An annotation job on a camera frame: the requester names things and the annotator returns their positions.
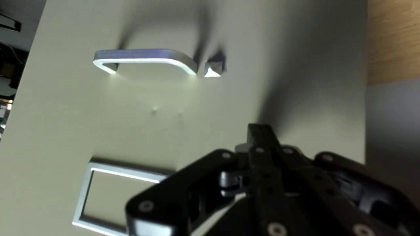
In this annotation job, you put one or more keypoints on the white cabinet door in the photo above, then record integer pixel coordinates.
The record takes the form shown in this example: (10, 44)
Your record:
(183, 109)

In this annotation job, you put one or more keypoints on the silver drawer latch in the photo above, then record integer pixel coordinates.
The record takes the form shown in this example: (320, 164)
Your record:
(214, 67)

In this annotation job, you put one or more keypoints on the silver label holder frame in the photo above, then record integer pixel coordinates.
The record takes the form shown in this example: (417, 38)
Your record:
(93, 196)

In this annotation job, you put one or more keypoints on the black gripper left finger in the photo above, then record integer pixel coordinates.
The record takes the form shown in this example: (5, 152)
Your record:
(204, 196)

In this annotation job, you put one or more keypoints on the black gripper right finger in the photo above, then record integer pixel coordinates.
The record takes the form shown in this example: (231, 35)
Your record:
(323, 196)

